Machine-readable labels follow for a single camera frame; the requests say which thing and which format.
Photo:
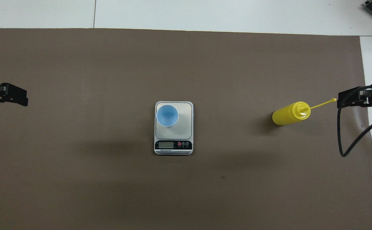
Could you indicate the brown paper mat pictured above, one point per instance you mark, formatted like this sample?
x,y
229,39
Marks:
x,y
237,80

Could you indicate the yellow squeeze bottle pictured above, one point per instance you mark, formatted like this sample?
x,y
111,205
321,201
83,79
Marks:
x,y
284,116

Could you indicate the light blue plastic cup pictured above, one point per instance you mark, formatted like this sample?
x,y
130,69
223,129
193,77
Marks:
x,y
167,115

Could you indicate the silver digital kitchen scale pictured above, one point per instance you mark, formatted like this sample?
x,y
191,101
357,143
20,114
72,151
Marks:
x,y
182,127

